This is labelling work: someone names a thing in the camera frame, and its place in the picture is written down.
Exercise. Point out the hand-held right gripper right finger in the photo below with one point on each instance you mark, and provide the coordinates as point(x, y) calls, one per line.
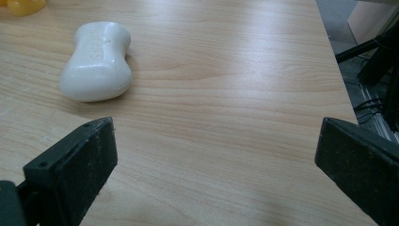
point(360, 166)

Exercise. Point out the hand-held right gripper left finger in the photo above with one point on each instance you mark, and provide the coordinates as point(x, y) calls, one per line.
point(80, 163)

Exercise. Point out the white soap bar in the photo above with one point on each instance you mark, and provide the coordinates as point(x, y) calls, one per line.
point(97, 62)

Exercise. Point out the black metal stand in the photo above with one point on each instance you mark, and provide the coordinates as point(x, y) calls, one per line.
point(381, 59)

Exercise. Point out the beige cabinet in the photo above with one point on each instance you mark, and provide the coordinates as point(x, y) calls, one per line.
point(370, 19)

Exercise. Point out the yellow plastic object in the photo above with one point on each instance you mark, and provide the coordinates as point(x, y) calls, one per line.
point(25, 5)

